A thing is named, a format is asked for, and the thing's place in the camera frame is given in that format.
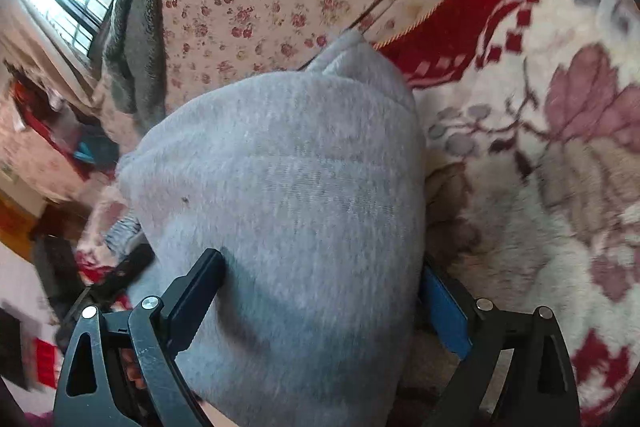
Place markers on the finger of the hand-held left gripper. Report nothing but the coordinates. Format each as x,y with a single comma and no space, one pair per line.
125,269

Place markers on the blue cloth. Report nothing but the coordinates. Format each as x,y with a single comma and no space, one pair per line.
92,152

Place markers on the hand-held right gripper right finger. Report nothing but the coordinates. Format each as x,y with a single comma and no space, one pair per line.
445,312

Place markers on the floral bedding pile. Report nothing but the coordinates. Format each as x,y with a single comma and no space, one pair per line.
35,152

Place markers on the light grey fleece pants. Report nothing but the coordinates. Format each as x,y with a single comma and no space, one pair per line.
290,182

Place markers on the dark grey fleece cloth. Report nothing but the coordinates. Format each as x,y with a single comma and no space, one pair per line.
135,57

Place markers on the red and white printed blanket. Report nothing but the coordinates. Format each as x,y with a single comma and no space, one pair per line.
550,157

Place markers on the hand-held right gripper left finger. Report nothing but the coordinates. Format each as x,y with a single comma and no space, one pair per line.
200,292

